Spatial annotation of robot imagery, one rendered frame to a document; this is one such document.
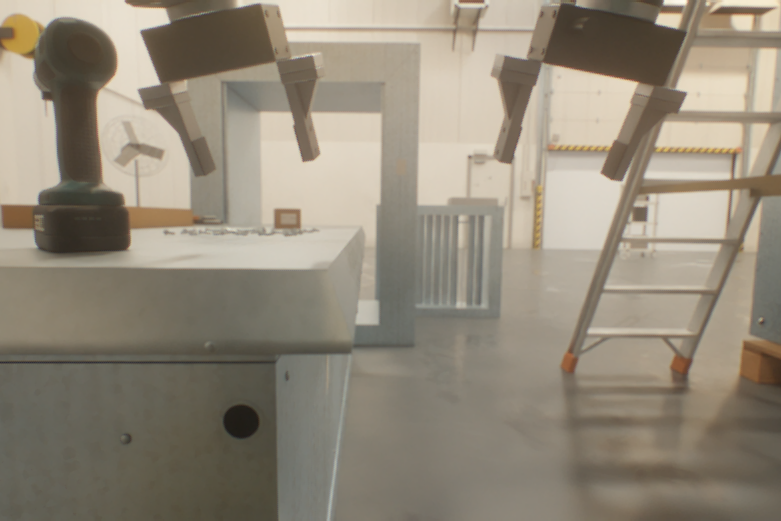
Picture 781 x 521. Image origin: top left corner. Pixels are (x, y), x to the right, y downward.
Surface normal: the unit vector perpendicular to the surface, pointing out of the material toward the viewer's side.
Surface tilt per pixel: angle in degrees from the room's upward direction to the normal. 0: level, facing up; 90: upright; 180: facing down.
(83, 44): 90
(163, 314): 67
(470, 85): 90
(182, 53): 114
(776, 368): 90
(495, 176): 90
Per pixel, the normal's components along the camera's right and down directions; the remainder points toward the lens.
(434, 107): 0.00, 0.10
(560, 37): 0.07, 0.49
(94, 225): 0.74, 0.08
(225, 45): -0.14, 0.49
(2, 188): 1.00, 0.01
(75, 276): 0.05, -0.29
